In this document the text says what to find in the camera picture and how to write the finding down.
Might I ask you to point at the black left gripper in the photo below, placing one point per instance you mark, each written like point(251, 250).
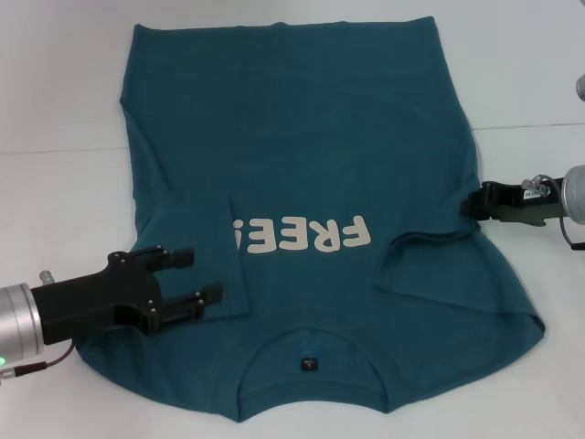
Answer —
point(91, 297)

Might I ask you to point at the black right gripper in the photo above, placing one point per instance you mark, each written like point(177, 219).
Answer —
point(516, 206)

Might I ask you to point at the teal blue FREE t-shirt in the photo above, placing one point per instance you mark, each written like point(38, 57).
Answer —
point(311, 137)

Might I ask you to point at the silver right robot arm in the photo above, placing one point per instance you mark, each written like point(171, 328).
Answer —
point(576, 192)

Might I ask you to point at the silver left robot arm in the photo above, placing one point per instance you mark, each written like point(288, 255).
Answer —
point(18, 320)

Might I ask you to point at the small silver wrist plug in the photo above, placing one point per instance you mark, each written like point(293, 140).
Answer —
point(47, 276)

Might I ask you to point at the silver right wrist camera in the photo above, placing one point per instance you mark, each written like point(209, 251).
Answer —
point(581, 87)

